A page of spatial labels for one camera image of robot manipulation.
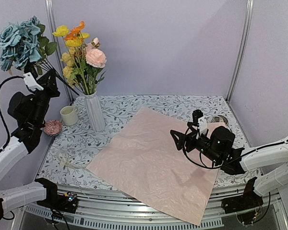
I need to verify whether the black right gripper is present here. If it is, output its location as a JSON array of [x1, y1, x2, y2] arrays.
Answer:
[[170, 122, 221, 164]]

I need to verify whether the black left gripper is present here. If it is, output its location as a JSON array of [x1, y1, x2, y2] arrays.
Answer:
[[31, 68, 60, 125]]

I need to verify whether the cream printed ribbon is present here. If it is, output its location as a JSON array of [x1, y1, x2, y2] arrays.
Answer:
[[56, 149, 88, 169]]

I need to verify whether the pale yellow rose bunch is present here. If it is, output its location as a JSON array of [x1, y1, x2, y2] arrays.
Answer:
[[60, 47, 86, 94]]

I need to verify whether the blue flower bunch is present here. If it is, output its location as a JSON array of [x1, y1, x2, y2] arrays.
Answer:
[[0, 16, 71, 89]]

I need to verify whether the pink wrapping paper sheet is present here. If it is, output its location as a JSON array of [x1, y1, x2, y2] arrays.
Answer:
[[87, 107, 218, 225]]

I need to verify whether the peach peony flower stem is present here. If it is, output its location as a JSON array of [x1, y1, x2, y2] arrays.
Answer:
[[85, 37, 107, 95]]

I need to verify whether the yellow poppy flower stem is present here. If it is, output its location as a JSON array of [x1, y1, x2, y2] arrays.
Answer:
[[52, 21, 90, 94]]

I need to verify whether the orange poppy flower stem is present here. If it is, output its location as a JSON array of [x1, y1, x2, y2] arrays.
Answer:
[[61, 21, 94, 95]]

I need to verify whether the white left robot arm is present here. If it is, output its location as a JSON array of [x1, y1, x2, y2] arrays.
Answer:
[[0, 69, 62, 220]]

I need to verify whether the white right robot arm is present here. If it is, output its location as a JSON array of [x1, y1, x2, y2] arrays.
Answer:
[[170, 126, 288, 209]]

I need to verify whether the white ribbed ceramic vase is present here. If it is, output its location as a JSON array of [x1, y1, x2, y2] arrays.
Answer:
[[84, 92, 106, 132]]

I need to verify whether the pink patterned ball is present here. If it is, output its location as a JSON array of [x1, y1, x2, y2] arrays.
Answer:
[[44, 120, 62, 137]]

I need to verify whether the cream ceramic mug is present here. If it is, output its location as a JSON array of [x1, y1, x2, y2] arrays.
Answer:
[[60, 106, 78, 126]]

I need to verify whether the floral patterned tablecloth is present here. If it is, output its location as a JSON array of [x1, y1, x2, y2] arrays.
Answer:
[[37, 95, 248, 190]]

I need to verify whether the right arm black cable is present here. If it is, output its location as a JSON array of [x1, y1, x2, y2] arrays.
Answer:
[[182, 122, 288, 170]]

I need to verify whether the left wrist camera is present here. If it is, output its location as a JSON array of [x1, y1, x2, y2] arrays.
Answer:
[[23, 64, 44, 92]]

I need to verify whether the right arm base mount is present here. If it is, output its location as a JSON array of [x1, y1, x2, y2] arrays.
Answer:
[[221, 177, 264, 214]]

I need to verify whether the left aluminium frame post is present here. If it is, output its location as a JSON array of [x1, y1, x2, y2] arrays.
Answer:
[[44, 0, 74, 103]]

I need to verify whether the aluminium frame post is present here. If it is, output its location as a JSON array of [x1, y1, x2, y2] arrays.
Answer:
[[44, 0, 74, 103], [226, 0, 254, 104]]

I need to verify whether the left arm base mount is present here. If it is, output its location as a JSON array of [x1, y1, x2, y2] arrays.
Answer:
[[35, 178, 79, 214]]

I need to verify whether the aluminium front rail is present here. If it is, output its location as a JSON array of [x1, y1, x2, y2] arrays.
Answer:
[[11, 185, 288, 230]]

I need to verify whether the right aluminium frame post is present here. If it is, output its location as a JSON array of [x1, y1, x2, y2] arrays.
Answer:
[[226, 0, 254, 104]]

